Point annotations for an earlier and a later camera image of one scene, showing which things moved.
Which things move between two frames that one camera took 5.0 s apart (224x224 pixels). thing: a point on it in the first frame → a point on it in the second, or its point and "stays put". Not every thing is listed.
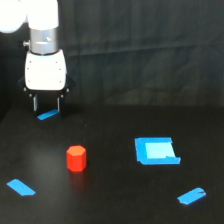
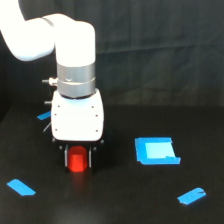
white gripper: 45,74 → 77,120
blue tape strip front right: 192,195 stays put
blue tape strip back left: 48,114 stays put
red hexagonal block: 76,158 stays put
